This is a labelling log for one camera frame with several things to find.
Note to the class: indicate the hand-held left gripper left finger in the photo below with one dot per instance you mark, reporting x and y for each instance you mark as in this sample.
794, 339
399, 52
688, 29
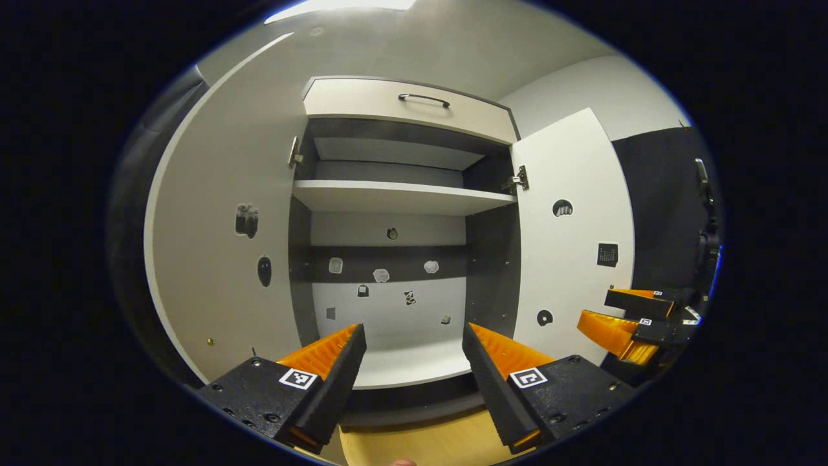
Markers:
339, 385

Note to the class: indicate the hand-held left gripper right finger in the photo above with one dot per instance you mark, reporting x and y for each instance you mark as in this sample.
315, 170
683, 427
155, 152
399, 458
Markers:
495, 391

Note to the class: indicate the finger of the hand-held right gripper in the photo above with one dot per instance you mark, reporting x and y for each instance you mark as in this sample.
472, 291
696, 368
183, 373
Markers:
640, 304
614, 336

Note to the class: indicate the white double-door shoe cabinet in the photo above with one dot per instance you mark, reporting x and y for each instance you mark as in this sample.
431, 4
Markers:
491, 259

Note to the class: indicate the white cabinet door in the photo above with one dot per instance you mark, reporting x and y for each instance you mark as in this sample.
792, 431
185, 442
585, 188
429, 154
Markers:
576, 168
194, 259

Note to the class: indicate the white cabinet shelf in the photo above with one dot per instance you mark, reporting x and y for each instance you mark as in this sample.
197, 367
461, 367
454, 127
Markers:
401, 197
414, 362

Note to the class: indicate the metal door hinge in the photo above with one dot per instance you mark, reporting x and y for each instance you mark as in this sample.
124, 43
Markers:
517, 180
295, 155

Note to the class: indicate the white cabinet drawer front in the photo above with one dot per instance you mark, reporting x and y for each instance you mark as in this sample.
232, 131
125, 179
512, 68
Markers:
362, 103

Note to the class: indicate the ceiling light panel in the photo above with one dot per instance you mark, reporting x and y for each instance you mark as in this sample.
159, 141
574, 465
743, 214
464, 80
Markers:
336, 8

